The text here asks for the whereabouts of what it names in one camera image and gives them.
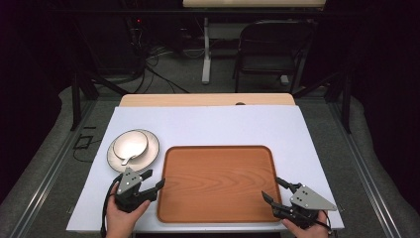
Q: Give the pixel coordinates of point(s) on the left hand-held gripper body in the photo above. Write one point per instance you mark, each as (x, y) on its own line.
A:
(128, 185)

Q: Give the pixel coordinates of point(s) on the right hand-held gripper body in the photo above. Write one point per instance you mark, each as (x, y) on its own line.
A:
(308, 201)

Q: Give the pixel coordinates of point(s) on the white round plate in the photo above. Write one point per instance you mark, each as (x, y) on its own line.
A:
(152, 148)

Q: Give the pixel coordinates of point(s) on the wooden tray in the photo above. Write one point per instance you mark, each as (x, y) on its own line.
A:
(218, 185)

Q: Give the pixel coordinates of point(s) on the person's right hand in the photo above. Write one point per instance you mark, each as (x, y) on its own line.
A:
(313, 231)

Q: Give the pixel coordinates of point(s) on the person's left hand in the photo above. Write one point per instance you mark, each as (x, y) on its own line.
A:
(119, 223)

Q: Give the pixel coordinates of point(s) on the white table sheet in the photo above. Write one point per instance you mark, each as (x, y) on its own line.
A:
(214, 127)

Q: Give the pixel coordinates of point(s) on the light wooden table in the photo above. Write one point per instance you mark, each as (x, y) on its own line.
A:
(204, 99)

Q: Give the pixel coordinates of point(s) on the black metal stand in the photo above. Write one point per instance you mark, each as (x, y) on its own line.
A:
(76, 99)
(345, 102)

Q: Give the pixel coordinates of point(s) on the white table leg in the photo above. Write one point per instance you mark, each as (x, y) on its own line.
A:
(206, 56)

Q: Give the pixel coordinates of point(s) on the black folding chair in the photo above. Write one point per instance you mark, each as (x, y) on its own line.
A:
(274, 43)

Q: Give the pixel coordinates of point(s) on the power strip with red light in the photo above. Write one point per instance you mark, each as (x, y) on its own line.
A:
(136, 28)

